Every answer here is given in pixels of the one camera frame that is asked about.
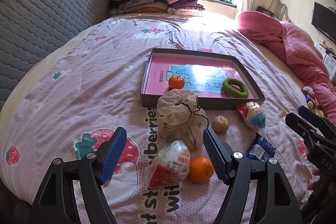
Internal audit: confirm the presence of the right hand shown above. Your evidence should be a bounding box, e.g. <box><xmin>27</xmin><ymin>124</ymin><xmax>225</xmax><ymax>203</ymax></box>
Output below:
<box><xmin>307</xmin><ymin>167</ymin><xmax>322</xmax><ymax>191</ymax></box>

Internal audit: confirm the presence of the cream drawstring mesh pouch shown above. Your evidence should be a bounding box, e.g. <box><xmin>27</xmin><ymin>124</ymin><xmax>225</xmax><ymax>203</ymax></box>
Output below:
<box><xmin>157</xmin><ymin>89</ymin><xmax>209</xmax><ymax>151</ymax></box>

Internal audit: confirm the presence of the black flat television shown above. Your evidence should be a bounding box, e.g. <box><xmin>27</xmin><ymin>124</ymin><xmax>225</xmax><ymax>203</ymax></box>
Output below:
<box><xmin>311</xmin><ymin>2</ymin><xmax>336</xmax><ymax>43</ymax></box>

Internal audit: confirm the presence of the small colourful doll toy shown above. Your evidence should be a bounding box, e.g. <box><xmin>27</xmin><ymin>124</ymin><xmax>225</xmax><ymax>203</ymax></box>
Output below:
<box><xmin>301</xmin><ymin>86</ymin><xmax>325</xmax><ymax>118</ymax></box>

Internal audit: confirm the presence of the grey cardboard box tray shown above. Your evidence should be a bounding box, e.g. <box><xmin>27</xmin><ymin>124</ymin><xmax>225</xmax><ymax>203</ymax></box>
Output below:
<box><xmin>140</xmin><ymin>48</ymin><xmax>265</xmax><ymax>110</ymax></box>

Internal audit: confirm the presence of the walnut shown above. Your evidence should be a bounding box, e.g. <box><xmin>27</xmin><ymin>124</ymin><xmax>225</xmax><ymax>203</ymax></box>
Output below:
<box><xmin>211</xmin><ymin>115</ymin><xmax>230</xmax><ymax>133</ymax></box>

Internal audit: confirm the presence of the red surprise egg toy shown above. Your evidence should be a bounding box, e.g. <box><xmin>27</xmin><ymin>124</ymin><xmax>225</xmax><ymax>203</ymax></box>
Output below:
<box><xmin>147</xmin><ymin>140</ymin><xmax>190</xmax><ymax>189</ymax></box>

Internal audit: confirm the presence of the blue snack packet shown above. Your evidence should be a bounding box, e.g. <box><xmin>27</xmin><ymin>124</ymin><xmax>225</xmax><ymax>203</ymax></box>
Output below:
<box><xmin>245</xmin><ymin>133</ymin><xmax>276</xmax><ymax>161</ymax></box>

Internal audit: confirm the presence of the white drawer cabinet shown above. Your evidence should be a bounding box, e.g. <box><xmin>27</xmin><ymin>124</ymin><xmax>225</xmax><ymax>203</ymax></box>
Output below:
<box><xmin>315</xmin><ymin>43</ymin><xmax>335</xmax><ymax>81</ymax></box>

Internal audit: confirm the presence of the blue surprise egg toy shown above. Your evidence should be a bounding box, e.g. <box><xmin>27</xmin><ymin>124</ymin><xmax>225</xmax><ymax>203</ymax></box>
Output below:
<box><xmin>236</xmin><ymin>101</ymin><xmax>266</xmax><ymax>130</ymax></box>

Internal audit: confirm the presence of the pink quilted blanket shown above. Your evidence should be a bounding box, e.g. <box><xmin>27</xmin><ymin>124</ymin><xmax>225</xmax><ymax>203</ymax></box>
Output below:
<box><xmin>237</xmin><ymin>11</ymin><xmax>335</xmax><ymax>123</ymax></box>

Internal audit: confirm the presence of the grey quilted headboard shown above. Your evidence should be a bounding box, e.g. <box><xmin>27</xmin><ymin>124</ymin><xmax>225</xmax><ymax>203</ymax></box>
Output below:
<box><xmin>1</xmin><ymin>0</ymin><xmax>109</xmax><ymax>104</ymax></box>

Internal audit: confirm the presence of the pink strawberry bear bedsheet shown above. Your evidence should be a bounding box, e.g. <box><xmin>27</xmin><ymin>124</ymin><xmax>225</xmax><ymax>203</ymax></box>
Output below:
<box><xmin>1</xmin><ymin>15</ymin><xmax>313</xmax><ymax>223</ymax></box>

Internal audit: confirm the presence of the orange mandarin with stem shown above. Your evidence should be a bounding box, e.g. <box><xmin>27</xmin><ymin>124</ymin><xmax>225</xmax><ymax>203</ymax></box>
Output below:
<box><xmin>168</xmin><ymin>75</ymin><xmax>185</xmax><ymax>89</ymax></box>

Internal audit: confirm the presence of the green fuzzy ring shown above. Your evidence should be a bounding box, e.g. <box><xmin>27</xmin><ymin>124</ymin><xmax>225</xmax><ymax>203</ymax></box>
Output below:
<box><xmin>221</xmin><ymin>77</ymin><xmax>249</xmax><ymax>99</ymax></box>

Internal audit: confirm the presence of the orange mandarin without stem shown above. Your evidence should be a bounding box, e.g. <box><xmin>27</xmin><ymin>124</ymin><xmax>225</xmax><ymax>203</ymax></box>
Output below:
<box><xmin>188</xmin><ymin>157</ymin><xmax>214</xmax><ymax>183</ymax></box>

